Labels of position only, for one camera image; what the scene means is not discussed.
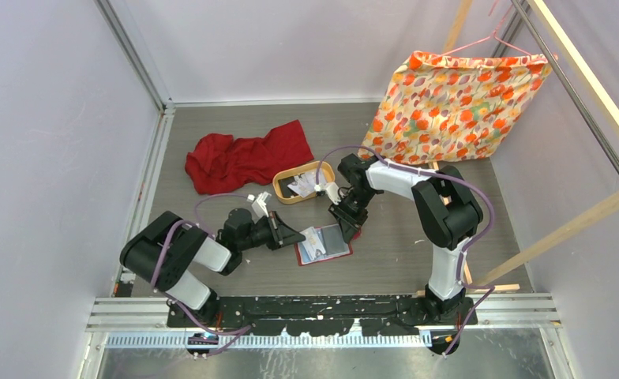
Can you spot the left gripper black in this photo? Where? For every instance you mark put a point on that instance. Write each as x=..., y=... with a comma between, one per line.
x=281, y=234

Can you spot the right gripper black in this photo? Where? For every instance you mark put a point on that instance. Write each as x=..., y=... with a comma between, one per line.
x=350, y=223

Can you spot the red card holder wallet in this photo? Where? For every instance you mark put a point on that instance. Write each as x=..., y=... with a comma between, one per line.
x=335, y=246

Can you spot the white VIP card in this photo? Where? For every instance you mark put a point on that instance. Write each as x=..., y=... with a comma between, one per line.
x=307, y=181

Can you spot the yellow oval tray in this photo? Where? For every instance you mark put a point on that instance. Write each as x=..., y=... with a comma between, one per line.
x=325, y=167

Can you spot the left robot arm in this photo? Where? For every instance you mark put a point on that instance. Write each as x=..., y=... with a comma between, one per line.
x=162, y=253

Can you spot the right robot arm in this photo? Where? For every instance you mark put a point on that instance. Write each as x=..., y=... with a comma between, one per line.
x=447, y=209

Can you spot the red cloth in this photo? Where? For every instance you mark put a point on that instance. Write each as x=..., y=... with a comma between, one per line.
x=221, y=163

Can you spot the floral fabric bag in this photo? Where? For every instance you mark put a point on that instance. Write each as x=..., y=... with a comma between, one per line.
x=440, y=108

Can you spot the pink clothes hanger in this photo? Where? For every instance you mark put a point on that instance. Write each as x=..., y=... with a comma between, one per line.
x=505, y=31

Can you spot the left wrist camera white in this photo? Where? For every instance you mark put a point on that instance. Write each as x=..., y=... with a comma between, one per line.
x=259, y=203

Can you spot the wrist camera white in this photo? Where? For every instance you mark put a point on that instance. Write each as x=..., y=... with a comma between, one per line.
x=259, y=203
x=329, y=189

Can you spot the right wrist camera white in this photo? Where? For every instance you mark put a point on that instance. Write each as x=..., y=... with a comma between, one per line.
x=329, y=189

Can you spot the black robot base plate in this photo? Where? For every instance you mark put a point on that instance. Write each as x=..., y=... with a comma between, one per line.
x=334, y=315

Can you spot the aluminium frame rail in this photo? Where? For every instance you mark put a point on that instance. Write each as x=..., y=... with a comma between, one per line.
x=142, y=322

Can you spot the wooden frame rack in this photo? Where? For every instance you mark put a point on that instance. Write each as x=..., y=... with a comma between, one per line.
x=551, y=169

